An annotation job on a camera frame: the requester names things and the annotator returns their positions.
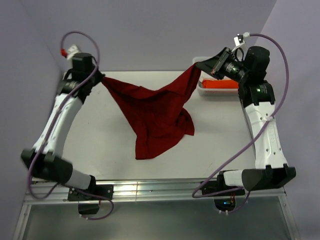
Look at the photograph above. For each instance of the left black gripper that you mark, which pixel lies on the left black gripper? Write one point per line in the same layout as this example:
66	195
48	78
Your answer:
99	77

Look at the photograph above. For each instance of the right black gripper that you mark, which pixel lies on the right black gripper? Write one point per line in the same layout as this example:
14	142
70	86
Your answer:
215	64

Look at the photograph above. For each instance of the dark red t-shirt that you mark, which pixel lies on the dark red t-shirt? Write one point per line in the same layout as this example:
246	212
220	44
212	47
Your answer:
157	117

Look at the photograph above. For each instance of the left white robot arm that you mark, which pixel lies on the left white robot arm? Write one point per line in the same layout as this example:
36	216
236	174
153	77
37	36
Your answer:
45	159

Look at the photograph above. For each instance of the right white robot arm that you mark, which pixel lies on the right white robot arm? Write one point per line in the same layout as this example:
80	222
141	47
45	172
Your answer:
271	169

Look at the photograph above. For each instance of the rolled orange t-shirt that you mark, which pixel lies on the rolled orange t-shirt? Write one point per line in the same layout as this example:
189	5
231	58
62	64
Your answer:
219	84

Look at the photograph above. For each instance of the white plastic basket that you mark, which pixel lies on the white plastic basket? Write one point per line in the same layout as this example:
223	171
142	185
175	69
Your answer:
212	92

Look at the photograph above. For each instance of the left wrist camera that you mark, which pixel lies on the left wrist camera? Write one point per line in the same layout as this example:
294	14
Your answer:
70	52

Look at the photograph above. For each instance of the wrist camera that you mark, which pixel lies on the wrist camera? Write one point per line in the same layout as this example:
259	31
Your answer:
70	52
240	41

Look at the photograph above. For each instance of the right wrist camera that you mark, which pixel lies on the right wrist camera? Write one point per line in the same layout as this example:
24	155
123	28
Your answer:
240	41

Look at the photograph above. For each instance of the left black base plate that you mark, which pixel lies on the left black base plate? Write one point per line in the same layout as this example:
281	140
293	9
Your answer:
101	191

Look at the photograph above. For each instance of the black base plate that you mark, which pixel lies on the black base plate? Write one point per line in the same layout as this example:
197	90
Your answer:
101	191
215	188

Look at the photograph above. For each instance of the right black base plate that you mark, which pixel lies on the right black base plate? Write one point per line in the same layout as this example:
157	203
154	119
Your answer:
215	188

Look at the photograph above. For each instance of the aluminium rail frame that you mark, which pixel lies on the aluminium rail frame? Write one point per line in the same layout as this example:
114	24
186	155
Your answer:
153	198

